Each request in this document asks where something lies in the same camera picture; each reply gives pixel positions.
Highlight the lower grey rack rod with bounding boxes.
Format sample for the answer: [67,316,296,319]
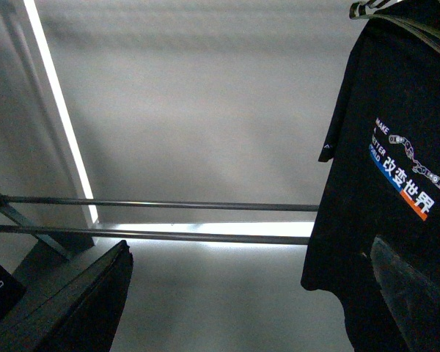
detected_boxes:
[0,224,309,246]

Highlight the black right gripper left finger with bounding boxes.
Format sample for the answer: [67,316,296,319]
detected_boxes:
[0,241,133,351]

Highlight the black printed t-shirt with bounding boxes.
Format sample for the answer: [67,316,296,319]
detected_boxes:
[301,1,440,351]

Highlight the grey metal rack frame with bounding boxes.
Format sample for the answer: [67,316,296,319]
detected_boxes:
[0,193,95,260]

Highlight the upper grey rack rod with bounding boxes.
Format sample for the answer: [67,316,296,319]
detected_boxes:
[0,194,319,212]

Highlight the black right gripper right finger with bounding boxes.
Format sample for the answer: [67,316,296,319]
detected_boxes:
[370,236,440,351]

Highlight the grey rack rod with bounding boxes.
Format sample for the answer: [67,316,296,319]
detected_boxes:
[0,224,309,246]
[0,194,319,212]

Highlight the metal clothes hanger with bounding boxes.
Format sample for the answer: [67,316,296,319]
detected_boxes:
[349,1,440,55]

